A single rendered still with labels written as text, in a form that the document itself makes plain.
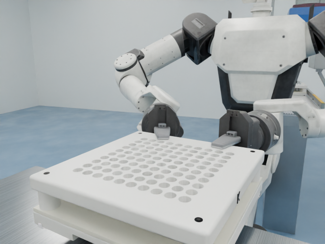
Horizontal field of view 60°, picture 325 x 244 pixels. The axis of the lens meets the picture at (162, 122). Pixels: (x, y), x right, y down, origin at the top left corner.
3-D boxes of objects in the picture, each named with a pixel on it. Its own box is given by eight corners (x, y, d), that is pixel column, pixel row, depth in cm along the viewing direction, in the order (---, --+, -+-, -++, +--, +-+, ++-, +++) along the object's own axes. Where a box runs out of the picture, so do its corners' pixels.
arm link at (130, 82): (126, 93, 80) (104, 69, 94) (140, 118, 86) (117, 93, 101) (157, 74, 81) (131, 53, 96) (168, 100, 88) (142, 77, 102)
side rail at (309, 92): (324, 109, 147) (325, 103, 147) (320, 109, 148) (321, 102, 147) (299, 84, 268) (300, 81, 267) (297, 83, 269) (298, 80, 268)
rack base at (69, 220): (139, 162, 58) (138, 152, 58) (261, 190, 46) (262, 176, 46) (34, 223, 38) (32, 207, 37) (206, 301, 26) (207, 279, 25)
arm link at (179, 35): (170, 52, 108) (201, 35, 109) (183, 67, 103) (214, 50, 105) (166, 29, 97) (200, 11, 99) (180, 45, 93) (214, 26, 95)
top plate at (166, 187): (138, 139, 57) (138, 129, 57) (264, 161, 45) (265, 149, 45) (29, 189, 37) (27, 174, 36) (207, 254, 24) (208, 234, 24)
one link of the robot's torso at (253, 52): (223, 102, 120) (227, 13, 111) (313, 110, 104) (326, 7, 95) (196, 116, 95) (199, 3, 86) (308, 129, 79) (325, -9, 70)
